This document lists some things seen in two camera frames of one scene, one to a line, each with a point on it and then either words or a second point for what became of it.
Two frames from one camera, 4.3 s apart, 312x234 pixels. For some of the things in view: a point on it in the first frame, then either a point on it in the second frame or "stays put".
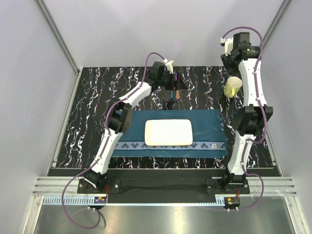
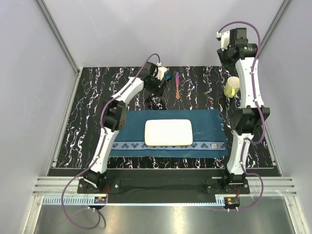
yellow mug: x=232 y=85 stays put
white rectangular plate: x=168 y=132 stays put
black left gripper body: x=169 y=84 to x=153 y=87
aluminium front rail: x=273 y=186 stays put
